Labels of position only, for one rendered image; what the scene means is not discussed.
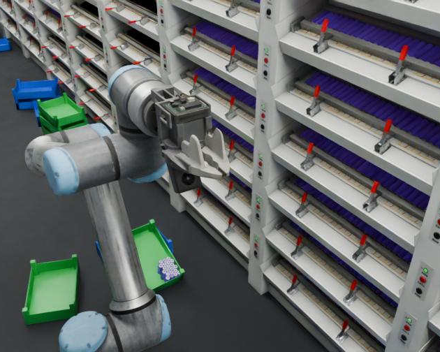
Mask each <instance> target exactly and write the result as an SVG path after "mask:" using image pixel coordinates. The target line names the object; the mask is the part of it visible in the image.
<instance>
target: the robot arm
mask: <svg viewBox="0 0 440 352"><path fill-rule="evenodd" d="M108 94H109V97H110V100H111V101H112V103H113V104H114V105H115V106H116V111H117V120H118V124H119V133H115V134H111V133H110V132H109V130H108V128H107V127H106V126H105V125H104V124H102V123H96V124H87V125H86V126H81V127H77V128H74V129H69V130H65V131H60V132H56V133H51V134H47V135H42V136H40V137H37V138H35V139H33V140H32V141H31V142H30V143H29V144H28V145H27V148H26V149H25V153H24V160H25V163H26V165H27V167H28V168H29V169H30V171H31V172H33V173H34V174H36V175H38V176H41V177H46V178H47V180H48V182H49V184H50V186H51V188H52V190H53V191H54V193H55V194H57V195H58V196H65V195H72V194H74V193H75V192H78V191H82V190H83V192H84V195H85V199H86V202H87V207H88V210H89V214H90V217H91V221H92V224H93V227H94V231H95V234H96V239H97V241H98V245H99V249H100V251H101V256H102V259H103V263H104V266H105V271H106V273H107V276H108V281H109V283H110V287H111V291H112V295H113V299H112V302H111V303H110V311H111V313H109V314H106V315H105V316H103V315H102V314H98V313H97V312H95V311H85V312H82V313H79V314H78V315H77V316H73V317H72V318H70V319H69V320H68V321H67V322H66V323H65V324H64V326H63V327H62V329H61V331H60V333H59V350H60V352H141V351H144V350H145V349H148V348H150V347H152V346H155V345H158V344H159V343H161V342H162V341H164V340H166V339H167V338H169V336H170V333H171V322H170V315H169V312H168V308H167V306H166V304H165V303H164V300H163V298H162V297H161V296H160V295H157V294H156V295H155V292H154V291H153V290H152V289H150V288H148V287H147V285H146V281H145V277H144V274H143V271H142V266H141V264H140V259H139V256H138V251H137V248H136V245H135V241H134V238H133V233H132V230H131V226H130V223H129V218H128V215H127V212H126V208H125V204H124V200H123V197H122V193H121V189H120V186H119V182H118V180H121V179H125V178H127V179H129V180H130V181H132V182H135V183H143V182H152V181H154V180H156V179H158V178H160V177H161V176H163V175H164V174H165V172H166V171H167V169H168V172H169V174H170V178H171V182H172V184H173V188H174V192H175V193H184V192H186V191H190V190H193V189H197V188H199V187H201V186H202V181H201V178H200V177H206V178H211V179H221V178H222V177H227V176H229V172H230V163H229V160H228V156H227V154H226V151H225V147H224V141H223V134H222V132H221V131H220V130H219V129H215V130H214V134H213V136H211V135H209V134H208V129H212V114H211V104H210V103H208V102H207V101H206V100H204V99H203V98H201V97H199V96H198V95H197V94H192V95H187V94H184V93H182V94H183V96H182V94H180V95H179V94H178V93H177V92H176V91H175V90H174V87H173V86H172V85H166V84H165V83H164V82H162V81H160V79H158V78H157V77H155V76H154V75H153V74H152V73H151V72H150V71H149V70H147V69H146V68H142V67H140V66H136V65H129V66H124V67H122V68H120V69H119V70H117V71H116V72H115V73H114V74H113V75H112V77H111V78H110V81H109V83H108ZM185 98H186V99H185ZM208 163H210V164H211V165H212V166H213V167H212V166H209V165H208Z"/></svg>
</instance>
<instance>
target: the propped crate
mask: <svg viewBox="0 0 440 352"><path fill-rule="evenodd" d="M132 233H133V238H134V241H135V245H136V248H137V251H138V256H139V259H140V264H141V266H142V271H143V274H144V277H145V281H146V285H147V287H148V288H150V289H152V290H153V291H154V292H155V293H156V292H158V291H160V290H162V289H164V288H166V287H168V286H170V285H173V284H175V283H177V282H179V281H181V280H182V279H183V276H184V273H185V271H184V269H183V268H182V269H181V267H180V266H179V264H178V263H177V261H176V260H175V257H174V256H173V254H172V253H171V251H170V250H169V248H168V246H167V244H166V243H165V241H164V239H163V238H162V236H161V234H160V232H159V231H158V229H157V228H156V226H155V221H154V220H153V219H152V220H149V223H148V224H146V225H144V226H141V227H139V228H136V229H133V230H132ZM167 257H170V259H173V260H174V265H177V271H179V273H180V276H178V277H175V278H174V279H171V280H170V281H167V282H165V281H164V280H162V279H161V274H158V273H157V271H158V269H157V268H158V264H159V261H160V260H163V259H164V258H165V259H166V258H167ZM164 282H165V283H164Z"/></svg>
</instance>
